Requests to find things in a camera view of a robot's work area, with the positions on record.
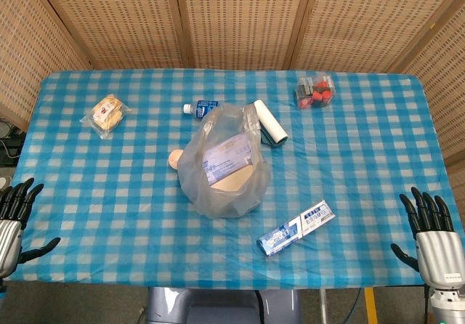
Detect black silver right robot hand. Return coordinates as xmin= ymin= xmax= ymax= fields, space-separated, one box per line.
xmin=390 ymin=187 xmax=465 ymax=288

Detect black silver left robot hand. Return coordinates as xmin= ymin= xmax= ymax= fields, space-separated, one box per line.
xmin=0 ymin=177 xmax=62 ymax=280

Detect transparent plastic bag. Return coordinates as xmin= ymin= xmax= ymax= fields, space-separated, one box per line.
xmin=177 ymin=102 xmax=272 ymax=219

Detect tan wooden piece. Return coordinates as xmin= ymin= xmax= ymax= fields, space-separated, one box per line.
xmin=209 ymin=166 xmax=256 ymax=196

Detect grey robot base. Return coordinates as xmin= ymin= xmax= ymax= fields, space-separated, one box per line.
xmin=147 ymin=286 xmax=302 ymax=324

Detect blue white toothpaste box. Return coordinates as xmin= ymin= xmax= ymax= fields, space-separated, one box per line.
xmin=256 ymin=199 xmax=336 ymax=258

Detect clear box red black parts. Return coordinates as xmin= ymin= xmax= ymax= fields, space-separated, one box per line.
xmin=294 ymin=75 xmax=337 ymax=110

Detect blue white checked tablecloth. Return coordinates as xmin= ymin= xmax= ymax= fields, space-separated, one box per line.
xmin=7 ymin=68 xmax=459 ymax=291

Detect metal table leg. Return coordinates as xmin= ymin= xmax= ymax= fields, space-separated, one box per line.
xmin=318 ymin=288 xmax=327 ymax=324

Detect bread in clear wrapper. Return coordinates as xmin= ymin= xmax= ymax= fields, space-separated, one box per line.
xmin=79 ymin=94 xmax=134 ymax=140

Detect bamboo folding screen panel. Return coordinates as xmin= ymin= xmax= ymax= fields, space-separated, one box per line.
xmin=286 ymin=0 xmax=465 ymax=73
xmin=0 ymin=0 xmax=90 ymax=132
xmin=390 ymin=0 xmax=465 ymax=172
xmin=32 ymin=0 xmax=190 ymax=71
xmin=173 ymin=0 xmax=317 ymax=70

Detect peach round wooden ball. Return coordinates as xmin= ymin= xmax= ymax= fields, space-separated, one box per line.
xmin=168 ymin=149 xmax=187 ymax=173

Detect blue label plastic bottle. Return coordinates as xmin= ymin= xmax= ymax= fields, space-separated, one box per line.
xmin=182 ymin=100 xmax=221 ymax=121

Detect blue cable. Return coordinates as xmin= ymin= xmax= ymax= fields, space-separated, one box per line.
xmin=347 ymin=287 xmax=364 ymax=324

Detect black cable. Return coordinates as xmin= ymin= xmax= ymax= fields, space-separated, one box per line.
xmin=253 ymin=290 xmax=265 ymax=324

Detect white lint roller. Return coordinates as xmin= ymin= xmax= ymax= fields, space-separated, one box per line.
xmin=253 ymin=100 xmax=290 ymax=147

